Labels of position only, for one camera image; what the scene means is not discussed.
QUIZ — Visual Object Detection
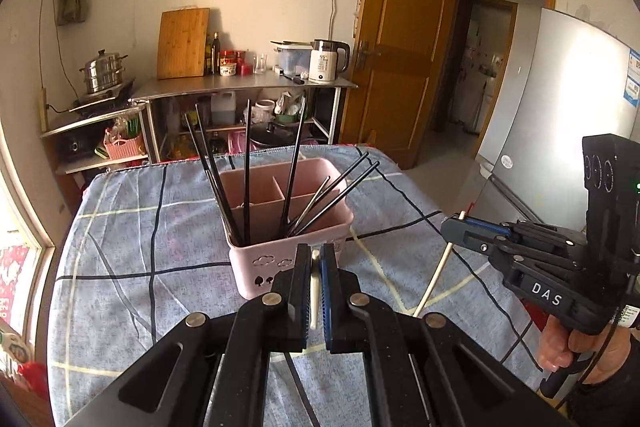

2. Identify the window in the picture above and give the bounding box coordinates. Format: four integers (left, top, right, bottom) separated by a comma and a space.
0, 127, 56, 358

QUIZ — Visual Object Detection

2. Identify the steel steamer pot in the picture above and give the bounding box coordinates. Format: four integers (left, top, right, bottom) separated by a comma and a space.
78, 49, 128, 95

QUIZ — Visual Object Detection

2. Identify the metal shelf rack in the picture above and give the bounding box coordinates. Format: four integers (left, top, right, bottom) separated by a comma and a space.
40, 102, 152, 176

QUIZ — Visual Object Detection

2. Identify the small pink woven basket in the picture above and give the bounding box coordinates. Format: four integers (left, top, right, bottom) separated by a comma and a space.
103, 129, 146, 160

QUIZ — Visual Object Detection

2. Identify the light wooden chopstick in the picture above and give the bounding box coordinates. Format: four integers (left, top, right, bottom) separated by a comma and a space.
414, 209, 467, 318
310, 249, 322, 330

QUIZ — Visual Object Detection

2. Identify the steel kitchen table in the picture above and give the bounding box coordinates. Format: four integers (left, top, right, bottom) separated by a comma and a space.
131, 69, 359, 164

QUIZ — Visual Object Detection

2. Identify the pink plastic chopstick basket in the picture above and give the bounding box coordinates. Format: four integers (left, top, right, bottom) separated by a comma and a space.
218, 158, 355, 300

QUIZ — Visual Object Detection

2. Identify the person's right hand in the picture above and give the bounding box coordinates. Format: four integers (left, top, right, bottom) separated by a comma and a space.
540, 314, 635, 385

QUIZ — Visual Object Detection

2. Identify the black kitchen knife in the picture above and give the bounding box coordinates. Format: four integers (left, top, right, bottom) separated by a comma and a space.
272, 67, 306, 85

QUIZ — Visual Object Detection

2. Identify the clear plastic storage box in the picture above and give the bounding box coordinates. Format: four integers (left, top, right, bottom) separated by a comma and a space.
271, 41, 313, 76

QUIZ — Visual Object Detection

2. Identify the bamboo cutting board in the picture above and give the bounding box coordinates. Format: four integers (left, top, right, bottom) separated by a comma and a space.
156, 7, 211, 80

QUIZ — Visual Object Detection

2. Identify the metal door handle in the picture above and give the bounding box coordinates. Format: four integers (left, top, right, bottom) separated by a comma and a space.
356, 41, 381, 68

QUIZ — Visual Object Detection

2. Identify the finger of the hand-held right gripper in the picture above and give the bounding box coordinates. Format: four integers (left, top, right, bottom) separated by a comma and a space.
440, 214, 576, 265
465, 216, 587, 249

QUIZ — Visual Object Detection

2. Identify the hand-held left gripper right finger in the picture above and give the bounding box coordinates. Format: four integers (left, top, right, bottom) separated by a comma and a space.
321, 243, 576, 427

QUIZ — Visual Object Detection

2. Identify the person's right forearm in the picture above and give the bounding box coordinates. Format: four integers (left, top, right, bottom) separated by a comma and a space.
567, 332, 640, 427

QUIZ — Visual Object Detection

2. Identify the black cooking pot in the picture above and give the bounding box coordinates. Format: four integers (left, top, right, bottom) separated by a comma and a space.
250, 122, 301, 151

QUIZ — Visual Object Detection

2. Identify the black chopstick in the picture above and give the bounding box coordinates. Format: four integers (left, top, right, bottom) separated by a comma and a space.
300, 162, 382, 235
280, 99, 307, 238
292, 152, 371, 235
194, 103, 244, 242
183, 112, 238, 238
243, 99, 252, 244

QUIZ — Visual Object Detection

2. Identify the white electric kettle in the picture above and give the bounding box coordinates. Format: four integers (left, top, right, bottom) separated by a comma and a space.
308, 39, 351, 85

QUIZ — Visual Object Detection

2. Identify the brown wooden door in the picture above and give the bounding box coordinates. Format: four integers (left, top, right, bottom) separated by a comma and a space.
340, 0, 460, 170

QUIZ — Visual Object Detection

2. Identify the silver metal chopstick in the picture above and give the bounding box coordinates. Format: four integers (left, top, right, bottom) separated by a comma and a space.
287, 177, 332, 237

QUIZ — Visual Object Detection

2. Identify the black gas stove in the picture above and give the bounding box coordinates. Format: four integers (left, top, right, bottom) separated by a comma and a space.
67, 79, 138, 114

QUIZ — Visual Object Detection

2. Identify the silver refrigerator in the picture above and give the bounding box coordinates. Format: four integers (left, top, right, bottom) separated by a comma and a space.
475, 7, 640, 233

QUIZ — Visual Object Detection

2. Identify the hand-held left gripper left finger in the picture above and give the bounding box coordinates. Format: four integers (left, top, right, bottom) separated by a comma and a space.
65, 243, 312, 427

